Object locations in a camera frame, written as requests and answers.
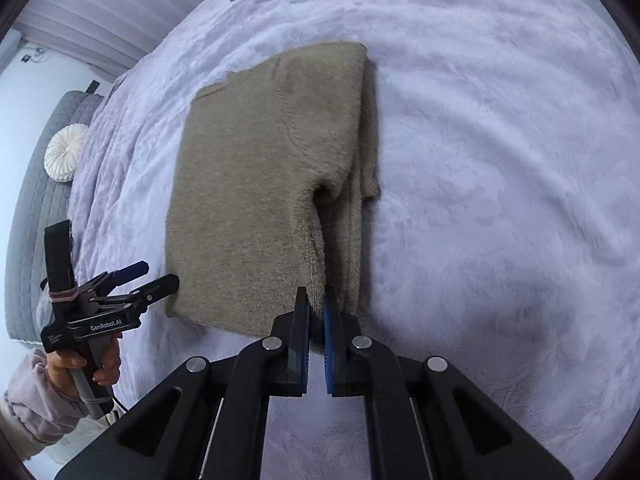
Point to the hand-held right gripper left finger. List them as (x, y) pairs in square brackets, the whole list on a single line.
[(300, 345)]

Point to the person's left forearm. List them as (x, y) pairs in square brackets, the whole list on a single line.
[(35, 400)]

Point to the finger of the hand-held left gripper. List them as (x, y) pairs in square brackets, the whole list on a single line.
[(130, 272), (160, 287)]

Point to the white round pillow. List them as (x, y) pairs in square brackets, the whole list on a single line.
[(65, 155)]

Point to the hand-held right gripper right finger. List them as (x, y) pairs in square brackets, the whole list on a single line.
[(330, 345)]

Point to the person's left hand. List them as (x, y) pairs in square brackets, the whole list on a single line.
[(62, 372)]

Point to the lavender plush blanket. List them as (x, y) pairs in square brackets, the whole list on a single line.
[(500, 160)]

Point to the taupe knit sweater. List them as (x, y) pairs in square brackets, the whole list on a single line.
[(250, 185)]

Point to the white pleated curtain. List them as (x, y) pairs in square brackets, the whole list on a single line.
[(100, 15)]

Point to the small dark wall fixture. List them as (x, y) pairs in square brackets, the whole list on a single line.
[(25, 58)]

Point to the grey quilted headboard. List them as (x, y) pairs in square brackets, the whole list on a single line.
[(30, 240)]

